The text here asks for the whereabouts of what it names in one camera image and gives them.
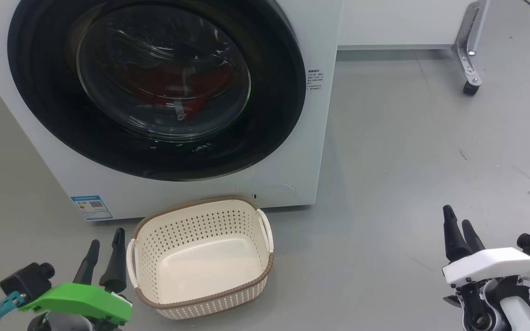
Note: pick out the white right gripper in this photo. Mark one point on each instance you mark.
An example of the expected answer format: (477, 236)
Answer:
(490, 264)

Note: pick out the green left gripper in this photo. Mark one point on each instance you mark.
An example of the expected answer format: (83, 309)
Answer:
(81, 299)

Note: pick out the dark washer door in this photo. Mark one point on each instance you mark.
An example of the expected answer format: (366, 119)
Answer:
(44, 92)

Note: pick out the red cloth garment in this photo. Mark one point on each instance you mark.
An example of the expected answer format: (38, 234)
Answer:
(200, 103)

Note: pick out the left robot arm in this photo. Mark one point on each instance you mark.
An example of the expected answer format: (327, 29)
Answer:
(62, 322)

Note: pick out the white front-load washing machine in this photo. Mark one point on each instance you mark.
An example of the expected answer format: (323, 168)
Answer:
(122, 197)

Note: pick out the cream perforated laundry basket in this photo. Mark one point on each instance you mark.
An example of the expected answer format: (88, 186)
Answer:
(200, 257)

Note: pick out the blue energy label sticker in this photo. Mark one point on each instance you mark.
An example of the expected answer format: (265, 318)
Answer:
(91, 208)

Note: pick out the grey metal caster leg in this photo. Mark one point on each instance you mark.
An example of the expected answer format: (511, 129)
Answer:
(465, 50)

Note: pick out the small text sticker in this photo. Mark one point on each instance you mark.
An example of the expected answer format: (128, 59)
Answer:
(314, 79)

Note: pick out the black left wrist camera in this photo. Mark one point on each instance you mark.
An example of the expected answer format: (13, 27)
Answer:
(25, 280)

